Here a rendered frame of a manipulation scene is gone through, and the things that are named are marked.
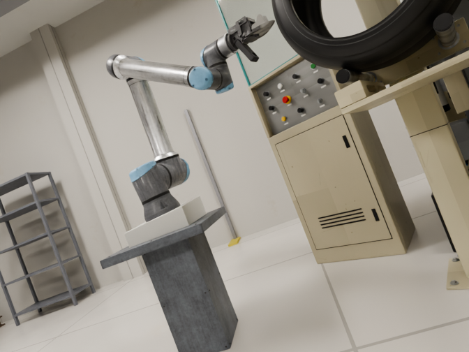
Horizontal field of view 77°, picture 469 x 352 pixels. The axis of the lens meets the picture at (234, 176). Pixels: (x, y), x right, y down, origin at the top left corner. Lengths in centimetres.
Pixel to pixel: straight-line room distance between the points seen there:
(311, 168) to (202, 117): 233
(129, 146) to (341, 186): 313
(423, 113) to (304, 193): 88
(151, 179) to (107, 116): 307
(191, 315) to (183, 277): 18
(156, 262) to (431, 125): 131
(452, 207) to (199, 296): 113
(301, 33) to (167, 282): 119
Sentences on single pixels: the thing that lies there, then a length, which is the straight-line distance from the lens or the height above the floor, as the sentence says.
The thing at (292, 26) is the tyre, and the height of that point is 112.
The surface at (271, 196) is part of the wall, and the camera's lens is 380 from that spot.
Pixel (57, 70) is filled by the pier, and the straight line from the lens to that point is 491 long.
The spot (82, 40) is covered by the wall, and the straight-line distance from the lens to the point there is 497.
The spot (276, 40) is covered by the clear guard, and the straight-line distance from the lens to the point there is 202.
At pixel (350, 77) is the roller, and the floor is 89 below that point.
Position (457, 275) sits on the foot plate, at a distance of 159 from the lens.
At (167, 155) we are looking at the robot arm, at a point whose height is 97.
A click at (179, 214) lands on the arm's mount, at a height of 66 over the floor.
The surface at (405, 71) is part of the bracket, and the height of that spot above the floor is 86.
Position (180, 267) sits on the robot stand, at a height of 43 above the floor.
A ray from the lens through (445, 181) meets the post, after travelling 142.
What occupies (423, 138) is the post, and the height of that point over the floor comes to 60.
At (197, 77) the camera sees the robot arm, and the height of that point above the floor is 116.
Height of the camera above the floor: 71
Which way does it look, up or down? 1 degrees up
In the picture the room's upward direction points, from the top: 21 degrees counter-clockwise
